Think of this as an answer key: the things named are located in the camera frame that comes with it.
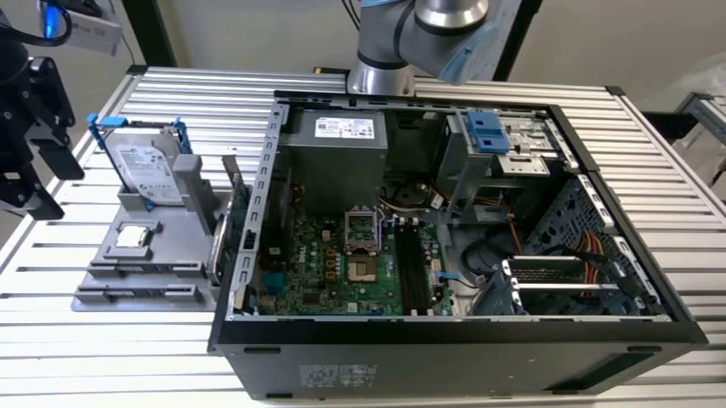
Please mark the black round fan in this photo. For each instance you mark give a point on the black round fan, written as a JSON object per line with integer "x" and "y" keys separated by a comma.
{"x": 406, "y": 193}

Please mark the grey parts rack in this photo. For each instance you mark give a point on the grey parts rack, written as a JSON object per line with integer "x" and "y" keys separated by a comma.
{"x": 170, "y": 251}

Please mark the green graphics card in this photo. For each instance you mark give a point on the green graphics card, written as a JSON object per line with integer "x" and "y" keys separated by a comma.
{"x": 241, "y": 200}

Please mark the silver CPU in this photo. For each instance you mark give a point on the silver CPU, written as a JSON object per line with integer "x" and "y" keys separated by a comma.
{"x": 134, "y": 236}

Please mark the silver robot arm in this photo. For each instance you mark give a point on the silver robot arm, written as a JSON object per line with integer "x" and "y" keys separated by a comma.
{"x": 391, "y": 38}

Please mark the silver camera with blue plug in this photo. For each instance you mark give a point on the silver camera with blue plug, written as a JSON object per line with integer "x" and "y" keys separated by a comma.
{"x": 91, "y": 30}

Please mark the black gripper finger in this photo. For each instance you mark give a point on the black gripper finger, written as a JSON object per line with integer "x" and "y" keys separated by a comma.
{"x": 54, "y": 102}
{"x": 14, "y": 187}

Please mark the grey power supply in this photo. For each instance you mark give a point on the grey power supply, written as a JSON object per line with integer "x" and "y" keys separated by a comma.
{"x": 335, "y": 170}

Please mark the green motherboard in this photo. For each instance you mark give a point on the green motherboard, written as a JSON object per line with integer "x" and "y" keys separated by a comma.
{"x": 306, "y": 280}

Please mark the thin locking lever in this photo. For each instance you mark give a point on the thin locking lever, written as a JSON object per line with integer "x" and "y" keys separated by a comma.
{"x": 378, "y": 231}

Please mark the blue drive latch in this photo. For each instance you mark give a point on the blue drive latch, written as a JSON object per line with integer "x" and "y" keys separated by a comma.
{"x": 486, "y": 132}

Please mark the yellow plug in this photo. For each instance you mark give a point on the yellow plug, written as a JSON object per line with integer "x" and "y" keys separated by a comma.
{"x": 319, "y": 69}

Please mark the grey metal shelf frame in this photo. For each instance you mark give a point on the grey metal shelf frame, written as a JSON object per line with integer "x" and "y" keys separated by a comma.
{"x": 701, "y": 104}

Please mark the hard disk in blue carrier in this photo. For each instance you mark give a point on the hard disk in blue carrier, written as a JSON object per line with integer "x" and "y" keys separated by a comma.
{"x": 142, "y": 166}

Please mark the black RAM slot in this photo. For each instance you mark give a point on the black RAM slot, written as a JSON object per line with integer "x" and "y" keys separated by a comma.
{"x": 421, "y": 268}
{"x": 406, "y": 268}

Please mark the metal disk bay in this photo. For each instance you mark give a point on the metal disk bay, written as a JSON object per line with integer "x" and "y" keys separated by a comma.
{"x": 545, "y": 272}

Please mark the CPU socket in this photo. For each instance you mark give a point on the CPU socket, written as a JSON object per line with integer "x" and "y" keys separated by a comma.
{"x": 363, "y": 270}

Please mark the black PC case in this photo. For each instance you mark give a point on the black PC case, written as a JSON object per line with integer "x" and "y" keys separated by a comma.
{"x": 397, "y": 370}

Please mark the black frame post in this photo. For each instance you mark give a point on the black frame post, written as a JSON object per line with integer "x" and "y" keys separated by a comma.
{"x": 525, "y": 25}
{"x": 153, "y": 34}

